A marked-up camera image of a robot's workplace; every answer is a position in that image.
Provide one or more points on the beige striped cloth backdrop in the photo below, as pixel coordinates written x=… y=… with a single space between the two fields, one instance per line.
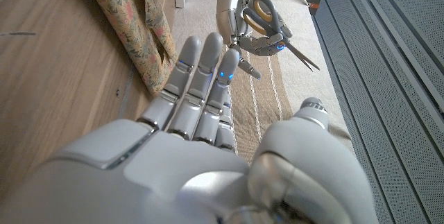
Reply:
x=277 y=92

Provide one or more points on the floral tan wrapping paper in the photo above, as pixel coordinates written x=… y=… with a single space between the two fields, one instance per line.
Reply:
x=128 y=26

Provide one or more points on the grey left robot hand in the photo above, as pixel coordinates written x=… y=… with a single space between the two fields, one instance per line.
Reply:
x=227 y=12

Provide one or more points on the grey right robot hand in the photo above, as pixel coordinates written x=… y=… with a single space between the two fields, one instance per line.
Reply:
x=173 y=168

